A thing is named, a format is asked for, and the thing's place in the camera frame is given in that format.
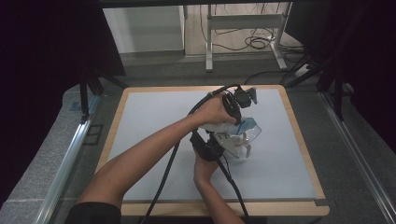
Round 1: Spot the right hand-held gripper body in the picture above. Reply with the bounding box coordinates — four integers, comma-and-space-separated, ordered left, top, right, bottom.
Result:
194, 124, 262, 162

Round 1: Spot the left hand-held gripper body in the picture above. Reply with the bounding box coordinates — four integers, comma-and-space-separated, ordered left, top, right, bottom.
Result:
221, 86, 258, 117

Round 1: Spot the white and blue milk carton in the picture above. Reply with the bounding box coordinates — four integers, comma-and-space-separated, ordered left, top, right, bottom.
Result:
200, 117, 260, 135

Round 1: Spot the glass pitcher with beige rim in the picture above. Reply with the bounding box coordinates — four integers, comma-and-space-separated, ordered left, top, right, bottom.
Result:
230, 133, 253, 160

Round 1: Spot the person's right hand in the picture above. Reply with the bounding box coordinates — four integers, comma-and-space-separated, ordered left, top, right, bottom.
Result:
192, 148, 220, 185

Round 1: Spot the person's left hand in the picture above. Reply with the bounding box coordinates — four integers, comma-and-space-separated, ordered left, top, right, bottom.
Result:
193, 92, 237, 126

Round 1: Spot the pale grey table mat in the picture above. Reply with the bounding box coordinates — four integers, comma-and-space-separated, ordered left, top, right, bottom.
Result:
106, 88, 318, 203

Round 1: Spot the black metal stand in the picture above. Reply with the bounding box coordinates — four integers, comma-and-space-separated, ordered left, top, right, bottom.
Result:
279, 54, 354, 123

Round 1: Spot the white cabinet panel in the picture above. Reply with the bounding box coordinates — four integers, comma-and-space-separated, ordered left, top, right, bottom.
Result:
102, 5, 187, 54

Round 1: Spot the black tripod stand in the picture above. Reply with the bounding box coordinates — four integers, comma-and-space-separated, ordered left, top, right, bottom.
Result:
78, 66, 129, 122

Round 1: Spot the person's black sleeve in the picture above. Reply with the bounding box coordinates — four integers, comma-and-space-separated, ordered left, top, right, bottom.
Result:
64, 202, 123, 224

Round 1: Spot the black curtain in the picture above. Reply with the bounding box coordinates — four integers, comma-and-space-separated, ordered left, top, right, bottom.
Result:
0, 0, 127, 204
284, 0, 396, 153

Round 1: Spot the single black floor cable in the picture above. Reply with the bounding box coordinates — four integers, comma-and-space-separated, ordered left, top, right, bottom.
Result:
244, 69, 302, 86

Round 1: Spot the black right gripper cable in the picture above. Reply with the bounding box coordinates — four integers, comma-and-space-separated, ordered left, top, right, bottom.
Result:
214, 158, 250, 224

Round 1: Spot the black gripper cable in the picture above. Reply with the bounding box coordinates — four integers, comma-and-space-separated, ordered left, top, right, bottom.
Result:
139, 83, 242, 224
214, 158, 250, 224

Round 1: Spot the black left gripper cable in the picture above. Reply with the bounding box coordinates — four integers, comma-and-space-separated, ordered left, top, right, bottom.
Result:
139, 83, 242, 224

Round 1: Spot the bundle of black floor cables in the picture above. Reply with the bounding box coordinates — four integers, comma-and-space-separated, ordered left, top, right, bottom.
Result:
199, 3, 307, 54

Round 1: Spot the white metal desk frame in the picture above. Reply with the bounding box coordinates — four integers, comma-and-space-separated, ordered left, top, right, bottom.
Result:
205, 2, 290, 73

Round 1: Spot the aluminium rail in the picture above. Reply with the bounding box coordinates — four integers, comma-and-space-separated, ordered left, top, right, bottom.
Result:
33, 93, 103, 224
319, 91, 396, 224

